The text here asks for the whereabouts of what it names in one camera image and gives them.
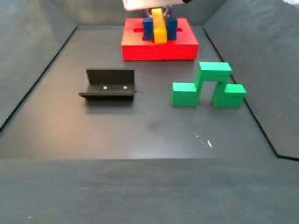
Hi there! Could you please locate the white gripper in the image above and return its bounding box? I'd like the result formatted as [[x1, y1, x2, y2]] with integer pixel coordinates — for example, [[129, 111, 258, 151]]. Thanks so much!
[[123, 0, 187, 20]]

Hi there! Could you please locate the yellow long bar block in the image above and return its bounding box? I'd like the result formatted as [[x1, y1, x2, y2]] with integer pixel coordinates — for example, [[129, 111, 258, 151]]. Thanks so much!
[[153, 8, 167, 44]]

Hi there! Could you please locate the red slotted board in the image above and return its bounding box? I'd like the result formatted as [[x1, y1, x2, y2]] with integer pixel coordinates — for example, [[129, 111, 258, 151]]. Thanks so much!
[[122, 17, 199, 60]]

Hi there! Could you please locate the blue U-shaped block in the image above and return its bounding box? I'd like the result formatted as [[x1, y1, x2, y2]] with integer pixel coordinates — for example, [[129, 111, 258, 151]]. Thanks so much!
[[143, 17, 179, 43]]

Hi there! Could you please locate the green stepped arch block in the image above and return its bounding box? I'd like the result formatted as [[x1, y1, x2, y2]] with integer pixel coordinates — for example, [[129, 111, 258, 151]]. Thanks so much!
[[171, 62, 247, 108]]

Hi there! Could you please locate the black angle bracket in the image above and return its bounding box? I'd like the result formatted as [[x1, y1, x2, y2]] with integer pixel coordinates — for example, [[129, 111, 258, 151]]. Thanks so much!
[[79, 68, 137, 99]]

